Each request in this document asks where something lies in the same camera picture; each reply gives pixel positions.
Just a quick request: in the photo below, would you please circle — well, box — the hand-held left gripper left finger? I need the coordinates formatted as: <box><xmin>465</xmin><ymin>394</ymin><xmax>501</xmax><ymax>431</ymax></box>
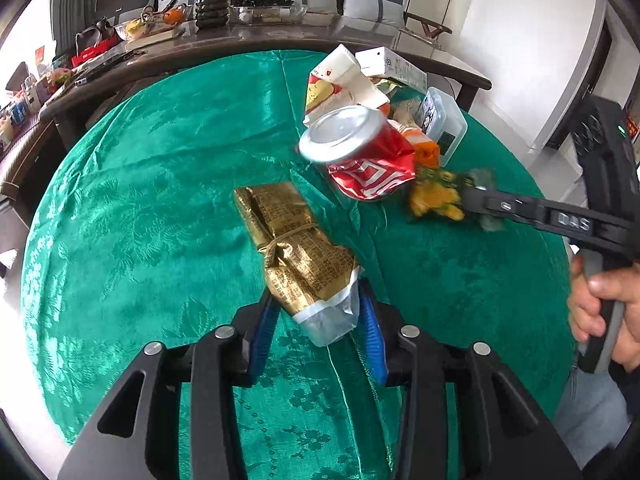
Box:
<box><xmin>57</xmin><ymin>290</ymin><xmax>282</xmax><ymax>480</ymax></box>

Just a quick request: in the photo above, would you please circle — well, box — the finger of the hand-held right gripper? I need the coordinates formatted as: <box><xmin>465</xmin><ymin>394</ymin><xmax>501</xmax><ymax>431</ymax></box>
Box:
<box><xmin>462</xmin><ymin>185</ymin><xmax>546</xmax><ymax>228</ymax></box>

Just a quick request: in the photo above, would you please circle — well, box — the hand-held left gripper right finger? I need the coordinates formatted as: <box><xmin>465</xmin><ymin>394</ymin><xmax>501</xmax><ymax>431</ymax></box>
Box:
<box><xmin>356</xmin><ymin>277</ymin><xmax>583</xmax><ymax>480</ymax></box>

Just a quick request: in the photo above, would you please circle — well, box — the gold snack bag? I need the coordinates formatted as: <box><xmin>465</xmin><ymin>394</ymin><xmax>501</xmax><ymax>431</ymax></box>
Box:
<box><xmin>234</xmin><ymin>182</ymin><xmax>363</xmax><ymax>347</ymax></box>

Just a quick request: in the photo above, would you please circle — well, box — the white and red paper cup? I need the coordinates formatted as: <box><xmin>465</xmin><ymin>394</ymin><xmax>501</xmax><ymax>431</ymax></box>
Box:
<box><xmin>302</xmin><ymin>44</ymin><xmax>391</xmax><ymax>128</ymax></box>

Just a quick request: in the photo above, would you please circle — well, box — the person's right hand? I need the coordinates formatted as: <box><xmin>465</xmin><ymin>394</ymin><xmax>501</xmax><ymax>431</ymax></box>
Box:
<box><xmin>569</xmin><ymin>255</ymin><xmax>640</xmax><ymax>366</ymax></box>

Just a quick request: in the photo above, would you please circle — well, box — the dark wooden door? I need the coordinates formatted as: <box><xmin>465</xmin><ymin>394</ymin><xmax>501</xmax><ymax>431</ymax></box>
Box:
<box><xmin>545</xmin><ymin>25</ymin><xmax>616</xmax><ymax>151</ymax></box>

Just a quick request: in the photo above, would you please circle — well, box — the orange snack wrapper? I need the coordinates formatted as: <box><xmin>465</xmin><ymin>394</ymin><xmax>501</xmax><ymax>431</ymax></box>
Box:
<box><xmin>400</xmin><ymin>127</ymin><xmax>442</xmax><ymax>168</ymax></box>

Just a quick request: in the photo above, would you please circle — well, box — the clear plastic container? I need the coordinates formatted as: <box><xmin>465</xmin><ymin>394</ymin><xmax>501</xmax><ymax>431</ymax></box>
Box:
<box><xmin>419</xmin><ymin>86</ymin><xmax>468</xmax><ymax>168</ymax></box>

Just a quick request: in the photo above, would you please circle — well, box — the crushed red soda can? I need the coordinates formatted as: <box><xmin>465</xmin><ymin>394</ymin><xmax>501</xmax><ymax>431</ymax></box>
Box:
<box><xmin>298</xmin><ymin>106</ymin><xmax>417</xmax><ymax>202</ymax></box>

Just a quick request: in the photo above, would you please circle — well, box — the white carton box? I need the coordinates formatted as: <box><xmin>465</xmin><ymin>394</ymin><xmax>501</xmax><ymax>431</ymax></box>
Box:
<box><xmin>355</xmin><ymin>46</ymin><xmax>428</xmax><ymax>95</ymax></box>

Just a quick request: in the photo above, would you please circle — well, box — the green tablecloth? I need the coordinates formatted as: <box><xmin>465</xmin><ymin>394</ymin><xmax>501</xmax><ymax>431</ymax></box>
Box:
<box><xmin>20</xmin><ymin>50</ymin><xmax>576</xmax><ymax>480</ymax></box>

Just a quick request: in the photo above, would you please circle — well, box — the person's jeans leg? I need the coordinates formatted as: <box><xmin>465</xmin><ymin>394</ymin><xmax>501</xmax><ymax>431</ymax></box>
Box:
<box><xmin>552</xmin><ymin>360</ymin><xmax>633</xmax><ymax>456</ymax></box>

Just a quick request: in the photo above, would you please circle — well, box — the dark wooden long table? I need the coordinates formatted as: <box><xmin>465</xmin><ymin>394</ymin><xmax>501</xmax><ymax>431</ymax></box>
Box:
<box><xmin>39</xmin><ymin>10</ymin><xmax>493</xmax><ymax>151</ymax></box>

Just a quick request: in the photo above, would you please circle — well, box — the glass bowl of dark fruit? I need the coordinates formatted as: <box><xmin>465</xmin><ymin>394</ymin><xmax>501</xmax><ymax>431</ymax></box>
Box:
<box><xmin>230</xmin><ymin>0</ymin><xmax>308</xmax><ymax>25</ymax></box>

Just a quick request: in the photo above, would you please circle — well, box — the red box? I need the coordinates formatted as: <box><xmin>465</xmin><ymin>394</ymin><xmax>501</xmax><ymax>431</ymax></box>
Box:
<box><xmin>71</xmin><ymin>42</ymin><xmax>118</xmax><ymax>68</ymax></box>

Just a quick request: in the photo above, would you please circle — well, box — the small glass bowl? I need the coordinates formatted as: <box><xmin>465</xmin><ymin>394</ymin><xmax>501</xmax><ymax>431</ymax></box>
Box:
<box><xmin>115</xmin><ymin>19</ymin><xmax>147</xmax><ymax>42</ymax></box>

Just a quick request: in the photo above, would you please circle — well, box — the dark bag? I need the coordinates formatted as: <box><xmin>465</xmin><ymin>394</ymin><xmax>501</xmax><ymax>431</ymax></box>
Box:
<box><xmin>75</xmin><ymin>17</ymin><xmax>113</xmax><ymax>51</ymax></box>

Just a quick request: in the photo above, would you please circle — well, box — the grey curtain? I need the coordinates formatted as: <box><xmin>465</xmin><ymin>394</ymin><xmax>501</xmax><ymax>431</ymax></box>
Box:
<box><xmin>52</xmin><ymin>0</ymin><xmax>92</xmax><ymax>56</ymax></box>

